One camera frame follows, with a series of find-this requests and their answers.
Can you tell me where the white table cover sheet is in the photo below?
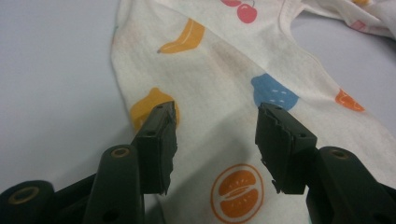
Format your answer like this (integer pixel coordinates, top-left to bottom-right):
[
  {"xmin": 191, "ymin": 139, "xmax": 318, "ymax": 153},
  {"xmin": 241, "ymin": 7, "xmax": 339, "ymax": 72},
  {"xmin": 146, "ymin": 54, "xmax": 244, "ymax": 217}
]
[{"xmin": 0, "ymin": 0, "xmax": 396, "ymax": 224}]

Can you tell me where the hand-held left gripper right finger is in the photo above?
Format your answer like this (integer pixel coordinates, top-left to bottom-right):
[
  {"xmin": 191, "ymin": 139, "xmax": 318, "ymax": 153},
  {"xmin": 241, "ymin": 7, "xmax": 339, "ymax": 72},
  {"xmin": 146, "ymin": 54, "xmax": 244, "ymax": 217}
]
[{"xmin": 254, "ymin": 102, "xmax": 318, "ymax": 195}]

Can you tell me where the white fruit-print baby garment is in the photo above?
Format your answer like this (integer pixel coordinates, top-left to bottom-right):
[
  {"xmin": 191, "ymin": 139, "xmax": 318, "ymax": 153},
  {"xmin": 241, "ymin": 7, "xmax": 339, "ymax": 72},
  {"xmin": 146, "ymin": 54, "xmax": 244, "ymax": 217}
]
[{"xmin": 110, "ymin": 0, "xmax": 396, "ymax": 224}]

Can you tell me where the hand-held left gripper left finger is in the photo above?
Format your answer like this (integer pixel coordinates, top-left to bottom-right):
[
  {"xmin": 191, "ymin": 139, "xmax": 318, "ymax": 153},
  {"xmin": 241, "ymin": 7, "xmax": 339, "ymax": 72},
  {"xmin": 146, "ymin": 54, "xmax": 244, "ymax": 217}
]
[{"xmin": 134, "ymin": 100, "xmax": 180, "ymax": 197}]

